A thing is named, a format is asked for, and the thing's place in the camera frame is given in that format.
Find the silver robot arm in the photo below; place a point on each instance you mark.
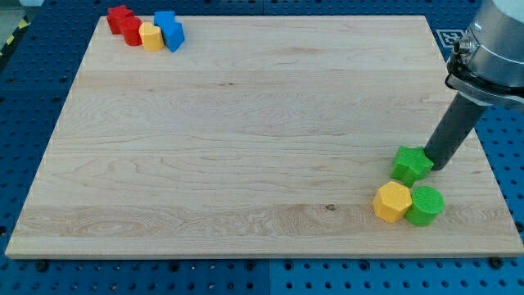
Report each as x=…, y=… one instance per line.
x=485, y=68

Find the blue block behind cube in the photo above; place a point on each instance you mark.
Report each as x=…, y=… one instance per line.
x=164, y=18

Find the yellow hexagon block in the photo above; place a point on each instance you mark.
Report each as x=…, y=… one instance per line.
x=392, y=201

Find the fiducial marker tag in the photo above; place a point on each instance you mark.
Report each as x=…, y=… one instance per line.
x=448, y=36

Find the green cylinder block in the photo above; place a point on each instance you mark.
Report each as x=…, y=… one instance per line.
x=427, y=204

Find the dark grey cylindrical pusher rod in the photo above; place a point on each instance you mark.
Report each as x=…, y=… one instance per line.
x=455, y=125

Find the yellow heart block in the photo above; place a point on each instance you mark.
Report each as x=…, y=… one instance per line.
x=151, y=36

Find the light wooden board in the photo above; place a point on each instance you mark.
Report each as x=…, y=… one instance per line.
x=261, y=137

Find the green star block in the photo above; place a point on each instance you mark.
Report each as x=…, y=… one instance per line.
x=410, y=164

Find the red cylinder block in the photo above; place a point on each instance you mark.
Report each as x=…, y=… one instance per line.
x=129, y=28

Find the red star block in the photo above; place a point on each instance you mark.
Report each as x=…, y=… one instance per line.
x=116, y=15

